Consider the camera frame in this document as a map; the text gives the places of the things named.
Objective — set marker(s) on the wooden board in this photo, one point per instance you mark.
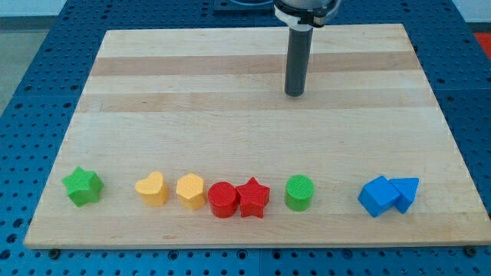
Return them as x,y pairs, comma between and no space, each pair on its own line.
211,102

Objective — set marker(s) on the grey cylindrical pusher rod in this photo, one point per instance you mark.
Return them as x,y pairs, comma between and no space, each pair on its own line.
298,53

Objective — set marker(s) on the red cylinder block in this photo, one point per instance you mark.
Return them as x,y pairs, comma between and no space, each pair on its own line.
223,199

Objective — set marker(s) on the blue cube block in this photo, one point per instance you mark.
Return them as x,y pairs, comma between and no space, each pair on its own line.
378,195

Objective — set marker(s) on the green star block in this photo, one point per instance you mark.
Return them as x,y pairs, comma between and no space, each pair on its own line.
83,186

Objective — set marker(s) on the blue triangle block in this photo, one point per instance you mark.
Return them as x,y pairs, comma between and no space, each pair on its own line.
407,187

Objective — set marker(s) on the yellow heart block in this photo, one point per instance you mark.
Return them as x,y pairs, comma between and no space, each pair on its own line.
152,190

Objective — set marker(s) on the yellow hexagon block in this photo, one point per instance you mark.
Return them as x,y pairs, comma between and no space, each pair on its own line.
191,191

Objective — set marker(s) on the green cylinder block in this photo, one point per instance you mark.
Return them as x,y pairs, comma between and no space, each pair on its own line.
299,191

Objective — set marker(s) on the red star block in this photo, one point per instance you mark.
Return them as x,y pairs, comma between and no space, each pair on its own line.
253,198

